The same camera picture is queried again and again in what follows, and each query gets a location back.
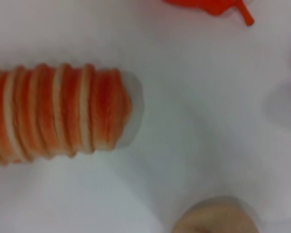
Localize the beige toy potato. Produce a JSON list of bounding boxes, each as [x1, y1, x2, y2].
[[172, 196, 260, 233]]

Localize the orange striped bread roll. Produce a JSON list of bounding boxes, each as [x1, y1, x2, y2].
[[0, 62, 134, 166]]

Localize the orange-red toy pepper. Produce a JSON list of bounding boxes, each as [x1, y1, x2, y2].
[[162, 0, 255, 26]]

